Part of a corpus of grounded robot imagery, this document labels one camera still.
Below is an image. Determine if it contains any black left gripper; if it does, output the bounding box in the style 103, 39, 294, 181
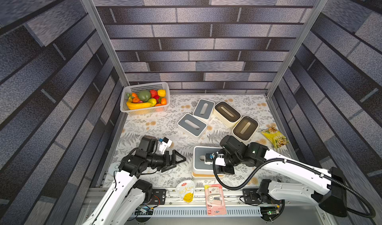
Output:
147, 149, 187, 171

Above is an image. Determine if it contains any grey lid tissue box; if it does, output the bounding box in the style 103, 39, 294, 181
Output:
193, 99, 215, 123
193, 146, 219, 174
177, 113, 207, 140

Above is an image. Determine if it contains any bamboo lid tissue box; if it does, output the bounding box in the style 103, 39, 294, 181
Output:
192, 172, 215, 179

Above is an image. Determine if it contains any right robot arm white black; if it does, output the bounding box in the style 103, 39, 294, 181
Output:
218, 135, 347, 217

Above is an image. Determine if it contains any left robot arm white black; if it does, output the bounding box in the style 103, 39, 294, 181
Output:
84, 135, 186, 225

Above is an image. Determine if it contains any dark lid cream tissue box right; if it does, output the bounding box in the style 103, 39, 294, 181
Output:
231, 116, 259, 144

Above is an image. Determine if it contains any dark lid cream tissue box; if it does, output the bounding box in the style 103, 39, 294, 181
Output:
213, 101, 242, 129
231, 116, 259, 144

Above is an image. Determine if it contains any dark lid cream tissue box rear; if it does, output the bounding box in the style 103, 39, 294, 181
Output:
213, 101, 242, 129

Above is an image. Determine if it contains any white yellow snack pouch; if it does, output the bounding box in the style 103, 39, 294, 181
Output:
176, 180, 196, 203

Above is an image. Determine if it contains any green snack bag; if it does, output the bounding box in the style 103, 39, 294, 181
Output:
261, 127, 289, 148

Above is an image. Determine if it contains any pink stapler blister pack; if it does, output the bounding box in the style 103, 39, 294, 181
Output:
205, 184, 227, 216

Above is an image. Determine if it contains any green toy apple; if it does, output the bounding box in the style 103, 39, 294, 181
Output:
147, 98, 157, 107

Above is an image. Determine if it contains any white plastic basket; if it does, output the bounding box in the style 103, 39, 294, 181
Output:
120, 82, 170, 116

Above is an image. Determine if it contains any yellow toy banana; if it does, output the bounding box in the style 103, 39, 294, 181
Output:
126, 101, 153, 110

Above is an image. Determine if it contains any yellow toy pepper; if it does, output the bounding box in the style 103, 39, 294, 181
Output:
157, 89, 166, 97

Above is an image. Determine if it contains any red toy fruit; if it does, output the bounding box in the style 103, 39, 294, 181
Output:
150, 90, 158, 98

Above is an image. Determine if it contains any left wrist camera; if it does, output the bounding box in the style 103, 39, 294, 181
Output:
158, 137, 173, 154

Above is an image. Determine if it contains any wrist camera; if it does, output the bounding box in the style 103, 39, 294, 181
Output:
205, 153, 226, 166
158, 137, 173, 154

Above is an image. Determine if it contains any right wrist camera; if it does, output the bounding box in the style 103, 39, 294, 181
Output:
205, 153, 226, 166

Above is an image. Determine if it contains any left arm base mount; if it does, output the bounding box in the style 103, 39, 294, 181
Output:
143, 189, 167, 206

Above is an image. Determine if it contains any aluminium front rail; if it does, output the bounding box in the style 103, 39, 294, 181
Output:
83, 186, 329, 208

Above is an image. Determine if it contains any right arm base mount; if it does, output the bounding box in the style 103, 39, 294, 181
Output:
240, 188, 282, 206

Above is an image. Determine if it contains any white slotted cable duct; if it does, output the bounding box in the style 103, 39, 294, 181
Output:
132, 207, 263, 218

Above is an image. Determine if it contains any black corrugated cable hose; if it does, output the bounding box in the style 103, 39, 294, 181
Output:
212, 158, 377, 219

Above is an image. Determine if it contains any right aluminium frame post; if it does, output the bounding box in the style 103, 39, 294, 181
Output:
266, 0, 328, 99

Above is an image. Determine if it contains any aluminium frame post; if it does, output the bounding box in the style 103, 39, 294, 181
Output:
266, 0, 328, 99
81, 0, 130, 87

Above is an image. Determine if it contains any left aluminium frame post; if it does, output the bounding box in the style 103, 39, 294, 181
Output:
81, 0, 130, 87

